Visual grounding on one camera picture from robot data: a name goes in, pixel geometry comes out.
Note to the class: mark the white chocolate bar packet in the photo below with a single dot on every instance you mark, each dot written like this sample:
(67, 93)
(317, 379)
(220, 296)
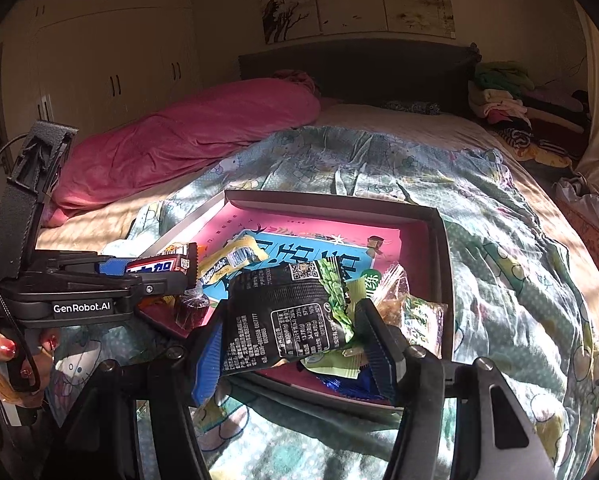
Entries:
(154, 265)

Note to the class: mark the pink blanket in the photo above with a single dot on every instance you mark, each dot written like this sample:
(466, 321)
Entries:
(179, 145)

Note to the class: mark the cartoon printed blanket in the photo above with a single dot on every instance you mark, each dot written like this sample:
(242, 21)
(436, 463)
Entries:
(504, 285)

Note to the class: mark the blue cookie packet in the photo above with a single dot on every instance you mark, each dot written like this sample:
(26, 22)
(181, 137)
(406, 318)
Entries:
(349, 385)

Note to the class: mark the pile of clothes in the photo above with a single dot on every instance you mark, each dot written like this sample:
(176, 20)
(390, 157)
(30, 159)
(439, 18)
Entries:
(509, 95)

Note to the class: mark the cream wardrobe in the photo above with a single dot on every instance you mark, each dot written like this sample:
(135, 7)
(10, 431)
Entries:
(104, 35)

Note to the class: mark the yellow snack packet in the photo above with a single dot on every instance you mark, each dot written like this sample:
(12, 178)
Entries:
(229, 260)

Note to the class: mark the large light green snack bag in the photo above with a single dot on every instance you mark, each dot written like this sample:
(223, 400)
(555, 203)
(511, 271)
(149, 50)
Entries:
(329, 365)

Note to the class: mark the clear brown snack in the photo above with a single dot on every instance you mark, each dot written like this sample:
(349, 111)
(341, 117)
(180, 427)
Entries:
(394, 295)

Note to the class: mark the cardboard box with pink inside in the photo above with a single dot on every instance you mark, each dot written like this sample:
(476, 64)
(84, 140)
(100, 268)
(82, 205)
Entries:
(304, 220)

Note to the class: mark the brown candy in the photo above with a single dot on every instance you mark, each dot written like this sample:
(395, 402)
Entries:
(194, 307)

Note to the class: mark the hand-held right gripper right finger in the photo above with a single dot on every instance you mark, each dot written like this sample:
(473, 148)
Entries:
(379, 355)

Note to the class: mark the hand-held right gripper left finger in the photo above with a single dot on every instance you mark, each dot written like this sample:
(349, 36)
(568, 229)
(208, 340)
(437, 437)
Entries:
(209, 365)

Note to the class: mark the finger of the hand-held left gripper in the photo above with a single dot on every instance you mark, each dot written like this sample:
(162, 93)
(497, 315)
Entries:
(164, 288)
(112, 265)

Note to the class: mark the dark headboard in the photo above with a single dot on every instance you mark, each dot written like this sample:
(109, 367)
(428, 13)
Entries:
(379, 70)

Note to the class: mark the white cloth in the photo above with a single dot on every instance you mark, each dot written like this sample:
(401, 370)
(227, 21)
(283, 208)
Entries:
(584, 200)

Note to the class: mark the wall painting of branches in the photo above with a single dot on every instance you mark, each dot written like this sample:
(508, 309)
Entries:
(354, 5)

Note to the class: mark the black snack packet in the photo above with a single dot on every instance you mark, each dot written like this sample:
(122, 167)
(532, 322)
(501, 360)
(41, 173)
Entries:
(279, 320)

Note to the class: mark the green patterned snack packet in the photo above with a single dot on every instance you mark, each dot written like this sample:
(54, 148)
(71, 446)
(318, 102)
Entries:
(424, 317)

